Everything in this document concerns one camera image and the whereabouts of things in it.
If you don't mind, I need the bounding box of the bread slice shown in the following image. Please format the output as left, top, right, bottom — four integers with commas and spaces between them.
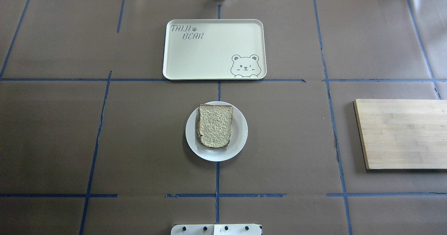
197, 104, 233, 148

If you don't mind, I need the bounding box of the white round plate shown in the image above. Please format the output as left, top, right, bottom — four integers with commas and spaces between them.
185, 101, 248, 162

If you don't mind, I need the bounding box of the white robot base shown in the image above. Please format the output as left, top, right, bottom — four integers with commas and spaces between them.
170, 223, 263, 235

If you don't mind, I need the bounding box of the cream bear serving tray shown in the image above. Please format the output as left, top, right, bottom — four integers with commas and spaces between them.
162, 19, 267, 80

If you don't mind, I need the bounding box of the wooden cutting board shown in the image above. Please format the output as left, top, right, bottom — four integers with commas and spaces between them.
353, 99, 447, 170

